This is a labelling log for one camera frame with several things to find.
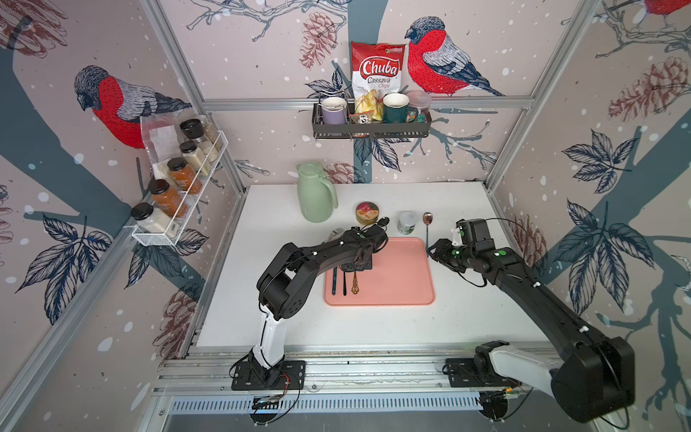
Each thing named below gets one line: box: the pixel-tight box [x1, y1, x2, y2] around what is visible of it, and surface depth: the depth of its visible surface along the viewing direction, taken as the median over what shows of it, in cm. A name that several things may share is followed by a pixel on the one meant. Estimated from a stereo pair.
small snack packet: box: [348, 109, 375, 125], surface depth 87 cm
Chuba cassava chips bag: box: [350, 41, 407, 121], surface depth 82 cm
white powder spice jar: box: [130, 202, 174, 235], surface depth 62 cm
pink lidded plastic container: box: [408, 90, 432, 124], surface depth 89 cm
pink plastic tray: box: [323, 236, 436, 306], surface depth 92 cm
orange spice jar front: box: [148, 179, 189, 218], surface depth 68 cm
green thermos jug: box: [295, 161, 339, 224], surface depth 97 cm
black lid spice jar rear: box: [179, 117, 220, 162], surface depth 81 cm
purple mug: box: [321, 96, 348, 126], surface depth 85 cm
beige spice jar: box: [179, 140, 209, 175], surface depth 78 cm
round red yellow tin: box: [355, 201, 380, 226], surface depth 109 cm
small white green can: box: [396, 210, 416, 235], surface depth 105 cm
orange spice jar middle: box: [167, 156, 204, 195], surface depth 73 cm
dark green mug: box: [382, 92, 419, 124], surface depth 85 cm
